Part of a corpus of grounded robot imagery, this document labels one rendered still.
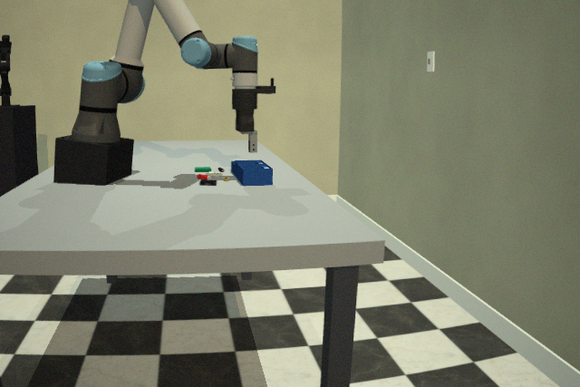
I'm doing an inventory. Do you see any blue rack of bins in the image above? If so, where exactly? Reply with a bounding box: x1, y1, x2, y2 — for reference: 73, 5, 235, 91
231, 160, 273, 186

